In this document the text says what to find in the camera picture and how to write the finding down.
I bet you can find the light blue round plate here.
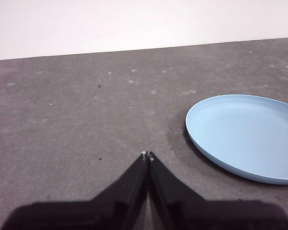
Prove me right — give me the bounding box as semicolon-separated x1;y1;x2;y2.
185;94;288;185

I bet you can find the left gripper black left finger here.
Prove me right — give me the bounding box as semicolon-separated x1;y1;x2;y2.
1;150;149;230

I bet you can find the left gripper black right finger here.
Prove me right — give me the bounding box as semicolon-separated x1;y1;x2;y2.
147;151;288;230

